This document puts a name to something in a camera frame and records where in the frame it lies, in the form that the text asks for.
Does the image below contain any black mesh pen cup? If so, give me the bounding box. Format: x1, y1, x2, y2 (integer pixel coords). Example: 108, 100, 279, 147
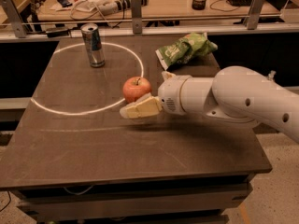
192, 0, 206, 10

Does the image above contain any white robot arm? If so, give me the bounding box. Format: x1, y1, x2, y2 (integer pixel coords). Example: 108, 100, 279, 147
120, 66, 299, 142

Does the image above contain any middle metal bracket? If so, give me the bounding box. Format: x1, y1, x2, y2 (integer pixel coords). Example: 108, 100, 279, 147
131, 0, 142, 35

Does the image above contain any grey power strip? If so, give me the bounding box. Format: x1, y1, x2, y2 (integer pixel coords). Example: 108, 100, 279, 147
98, 0, 149, 16

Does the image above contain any silver energy drink can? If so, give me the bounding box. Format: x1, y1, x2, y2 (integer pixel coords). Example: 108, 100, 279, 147
81, 23, 105, 67

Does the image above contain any metal bracket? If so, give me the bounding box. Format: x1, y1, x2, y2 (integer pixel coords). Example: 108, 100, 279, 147
0, 0, 27, 38
244, 0, 265, 30
131, 0, 142, 35

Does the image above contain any green jalapeno chip bag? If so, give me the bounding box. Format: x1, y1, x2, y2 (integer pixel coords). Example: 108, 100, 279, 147
155, 33, 218, 70

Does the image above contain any red apple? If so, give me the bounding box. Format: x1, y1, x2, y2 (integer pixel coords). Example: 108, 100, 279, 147
122, 77, 151, 103

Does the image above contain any right metal bracket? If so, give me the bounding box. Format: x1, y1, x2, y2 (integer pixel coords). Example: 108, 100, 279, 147
244, 0, 265, 30

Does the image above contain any wooden desk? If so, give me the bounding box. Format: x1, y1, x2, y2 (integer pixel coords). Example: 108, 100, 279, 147
36, 0, 281, 23

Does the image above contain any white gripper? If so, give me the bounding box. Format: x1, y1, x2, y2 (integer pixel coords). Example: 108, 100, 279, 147
120, 71, 191, 119

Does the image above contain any left metal bracket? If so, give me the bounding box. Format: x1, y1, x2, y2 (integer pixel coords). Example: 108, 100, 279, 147
0, 0, 27, 38

